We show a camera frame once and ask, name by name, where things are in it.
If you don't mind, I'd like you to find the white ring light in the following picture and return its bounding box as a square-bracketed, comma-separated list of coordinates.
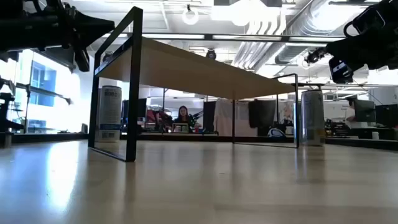
[182, 7, 200, 26]

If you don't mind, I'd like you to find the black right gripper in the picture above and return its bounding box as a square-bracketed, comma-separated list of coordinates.
[325, 15, 398, 84]

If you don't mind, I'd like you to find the grey block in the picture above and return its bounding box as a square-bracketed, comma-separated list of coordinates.
[0, 132, 12, 149]

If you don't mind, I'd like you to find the white banner with text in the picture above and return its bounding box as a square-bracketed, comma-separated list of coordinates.
[323, 101, 351, 121]

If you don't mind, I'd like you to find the black ceiling camera with cable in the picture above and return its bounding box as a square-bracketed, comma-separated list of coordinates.
[305, 48, 328, 65]

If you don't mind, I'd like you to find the silver ventilation duct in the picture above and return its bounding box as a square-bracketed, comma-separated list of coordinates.
[275, 0, 358, 65]

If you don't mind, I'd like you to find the white can with blue band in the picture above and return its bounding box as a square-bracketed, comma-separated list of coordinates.
[98, 85, 123, 143]

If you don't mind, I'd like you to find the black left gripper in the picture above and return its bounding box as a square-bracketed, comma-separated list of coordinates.
[0, 0, 116, 73]

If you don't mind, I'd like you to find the person at monitor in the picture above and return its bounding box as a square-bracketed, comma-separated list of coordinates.
[344, 95, 361, 130]

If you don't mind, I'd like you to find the black articulated equipment stand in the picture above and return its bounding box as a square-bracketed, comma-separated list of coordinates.
[0, 76, 25, 133]

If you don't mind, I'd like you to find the long ceiling light bar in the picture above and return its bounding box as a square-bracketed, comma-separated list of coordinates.
[102, 30, 346, 44]

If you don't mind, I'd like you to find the black monitor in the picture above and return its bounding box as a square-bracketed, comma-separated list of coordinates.
[375, 104, 398, 129]
[354, 99, 377, 123]
[121, 98, 148, 121]

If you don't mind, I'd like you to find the narrow black cloth panel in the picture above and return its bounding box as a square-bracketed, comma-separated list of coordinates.
[203, 101, 217, 133]

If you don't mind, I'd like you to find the wooden shelf with black frame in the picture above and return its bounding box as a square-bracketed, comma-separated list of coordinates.
[88, 6, 301, 163]

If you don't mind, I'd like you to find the wide black hanging cloth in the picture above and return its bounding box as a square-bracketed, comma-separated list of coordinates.
[248, 99, 278, 129]

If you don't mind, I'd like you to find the seated person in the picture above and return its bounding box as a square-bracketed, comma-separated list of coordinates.
[174, 105, 195, 133]

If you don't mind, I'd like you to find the red and black equipment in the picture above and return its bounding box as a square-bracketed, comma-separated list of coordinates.
[145, 107, 175, 133]

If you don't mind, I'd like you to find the white hanging cloth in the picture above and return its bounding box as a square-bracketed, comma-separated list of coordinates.
[213, 98, 259, 138]

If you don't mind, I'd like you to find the white and blue helmet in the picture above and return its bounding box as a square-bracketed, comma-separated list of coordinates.
[267, 127, 287, 139]

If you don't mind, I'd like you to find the white beverage can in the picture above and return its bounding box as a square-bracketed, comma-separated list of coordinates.
[300, 90, 326, 147]

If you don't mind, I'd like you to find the black window beam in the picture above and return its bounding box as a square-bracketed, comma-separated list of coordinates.
[14, 82, 74, 106]

